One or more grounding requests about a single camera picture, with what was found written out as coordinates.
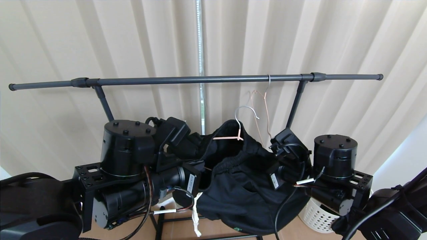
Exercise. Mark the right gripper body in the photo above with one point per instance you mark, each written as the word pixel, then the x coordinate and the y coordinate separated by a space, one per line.
pixel 293 175

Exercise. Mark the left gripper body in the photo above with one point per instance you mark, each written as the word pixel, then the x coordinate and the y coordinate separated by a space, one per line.
pixel 173 180

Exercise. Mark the black shorts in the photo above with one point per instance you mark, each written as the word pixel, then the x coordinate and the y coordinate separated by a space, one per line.
pixel 243 190

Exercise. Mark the pink clothes hanger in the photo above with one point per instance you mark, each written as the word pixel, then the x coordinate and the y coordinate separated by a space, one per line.
pixel 268 81
pixel 237 116

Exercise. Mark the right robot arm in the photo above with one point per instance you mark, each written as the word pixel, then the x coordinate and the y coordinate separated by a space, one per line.
pixel 335 153

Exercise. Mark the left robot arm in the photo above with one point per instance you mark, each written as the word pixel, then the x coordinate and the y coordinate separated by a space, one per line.
pixel 126 146

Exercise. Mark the white laundry basket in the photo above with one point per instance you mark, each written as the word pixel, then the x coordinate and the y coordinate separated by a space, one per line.
pixel 317 216

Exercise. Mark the black clothes rack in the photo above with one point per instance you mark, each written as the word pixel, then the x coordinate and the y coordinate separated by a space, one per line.
pixel 166 80

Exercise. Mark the beige curtain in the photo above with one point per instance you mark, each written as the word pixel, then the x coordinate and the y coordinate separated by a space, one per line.
pixel 100 40

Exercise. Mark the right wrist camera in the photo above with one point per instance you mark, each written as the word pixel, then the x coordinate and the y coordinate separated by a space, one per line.
pixel 287 140

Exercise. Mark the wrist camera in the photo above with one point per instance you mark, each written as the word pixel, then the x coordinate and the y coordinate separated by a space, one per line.
pixel 175 130
pixel 287 140

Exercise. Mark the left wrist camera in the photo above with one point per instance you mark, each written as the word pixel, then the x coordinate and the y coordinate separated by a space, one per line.
pixel 175 130

